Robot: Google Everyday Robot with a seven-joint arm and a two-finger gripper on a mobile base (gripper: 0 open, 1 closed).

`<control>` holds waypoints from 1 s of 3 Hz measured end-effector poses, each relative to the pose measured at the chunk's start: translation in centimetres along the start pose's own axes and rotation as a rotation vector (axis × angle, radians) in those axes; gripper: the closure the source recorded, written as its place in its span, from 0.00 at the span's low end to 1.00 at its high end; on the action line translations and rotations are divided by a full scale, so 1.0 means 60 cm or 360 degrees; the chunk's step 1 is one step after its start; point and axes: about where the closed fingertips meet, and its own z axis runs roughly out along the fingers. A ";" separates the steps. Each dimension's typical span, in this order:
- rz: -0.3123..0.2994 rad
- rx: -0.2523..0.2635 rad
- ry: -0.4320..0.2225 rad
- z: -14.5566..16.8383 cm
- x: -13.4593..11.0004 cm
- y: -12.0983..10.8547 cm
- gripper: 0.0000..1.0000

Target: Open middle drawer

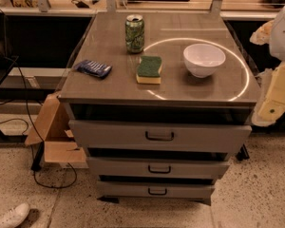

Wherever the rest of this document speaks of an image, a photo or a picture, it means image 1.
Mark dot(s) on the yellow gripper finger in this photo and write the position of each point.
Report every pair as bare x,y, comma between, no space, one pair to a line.
271,104

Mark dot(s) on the grey drawer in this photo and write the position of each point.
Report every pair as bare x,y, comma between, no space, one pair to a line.
157,168
160,136
155,190

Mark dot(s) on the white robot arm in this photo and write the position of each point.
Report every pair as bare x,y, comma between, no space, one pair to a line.
273,34

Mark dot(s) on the grey drawer cabinet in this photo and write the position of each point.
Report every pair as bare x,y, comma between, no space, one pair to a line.
226,97

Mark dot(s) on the grey top drawer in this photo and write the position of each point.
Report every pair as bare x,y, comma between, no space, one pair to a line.
160,136

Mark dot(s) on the grey bottom drawer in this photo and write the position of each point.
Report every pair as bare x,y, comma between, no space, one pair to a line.
155,190

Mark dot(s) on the white bowl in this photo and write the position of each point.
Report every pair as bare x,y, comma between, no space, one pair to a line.
203,60

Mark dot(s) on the green yellow sponge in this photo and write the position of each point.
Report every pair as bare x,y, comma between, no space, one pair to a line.
149,70

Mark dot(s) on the green soda can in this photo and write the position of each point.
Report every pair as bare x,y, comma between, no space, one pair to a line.
134,33

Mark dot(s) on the brown cardboard box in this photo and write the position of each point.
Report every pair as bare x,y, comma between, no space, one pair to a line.
51,128

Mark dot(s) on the white sneaker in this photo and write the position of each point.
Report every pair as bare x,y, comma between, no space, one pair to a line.
14,216

